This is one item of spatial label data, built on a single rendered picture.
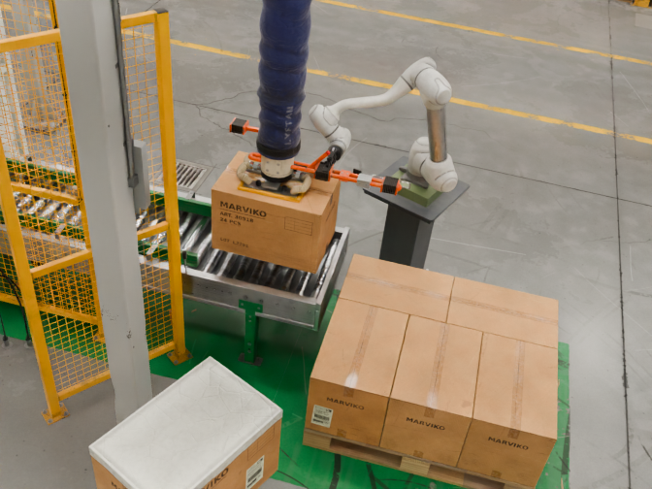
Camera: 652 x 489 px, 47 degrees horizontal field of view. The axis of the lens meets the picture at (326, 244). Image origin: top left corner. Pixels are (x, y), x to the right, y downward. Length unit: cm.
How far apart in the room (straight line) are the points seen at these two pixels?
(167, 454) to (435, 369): 155
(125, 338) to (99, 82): 126
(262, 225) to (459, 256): 192
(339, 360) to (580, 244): 265
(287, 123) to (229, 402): 142
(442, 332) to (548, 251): 186
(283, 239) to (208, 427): 137
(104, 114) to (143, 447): 120
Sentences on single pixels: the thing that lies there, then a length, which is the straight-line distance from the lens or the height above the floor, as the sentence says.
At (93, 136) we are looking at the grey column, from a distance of 284.
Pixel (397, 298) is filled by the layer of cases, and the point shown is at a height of 54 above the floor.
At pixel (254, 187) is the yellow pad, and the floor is 110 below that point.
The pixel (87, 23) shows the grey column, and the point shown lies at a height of 232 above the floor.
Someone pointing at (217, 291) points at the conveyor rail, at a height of 52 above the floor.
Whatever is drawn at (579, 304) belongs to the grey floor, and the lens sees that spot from 535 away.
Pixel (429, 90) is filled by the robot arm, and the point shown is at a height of 158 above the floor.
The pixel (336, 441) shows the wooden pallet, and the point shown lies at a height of 2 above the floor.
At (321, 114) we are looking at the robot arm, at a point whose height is 136.
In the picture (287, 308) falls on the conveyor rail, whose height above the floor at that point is 52.
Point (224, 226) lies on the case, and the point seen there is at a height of 85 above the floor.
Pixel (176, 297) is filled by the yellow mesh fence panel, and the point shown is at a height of 50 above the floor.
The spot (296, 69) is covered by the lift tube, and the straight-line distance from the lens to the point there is 357.
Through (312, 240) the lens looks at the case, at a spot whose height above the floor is 91.
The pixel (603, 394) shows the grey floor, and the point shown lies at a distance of 483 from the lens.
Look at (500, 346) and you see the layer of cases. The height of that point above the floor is 54.
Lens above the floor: 336
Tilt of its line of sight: 39 degrees down
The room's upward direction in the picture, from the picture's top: 6 degrees clockwise
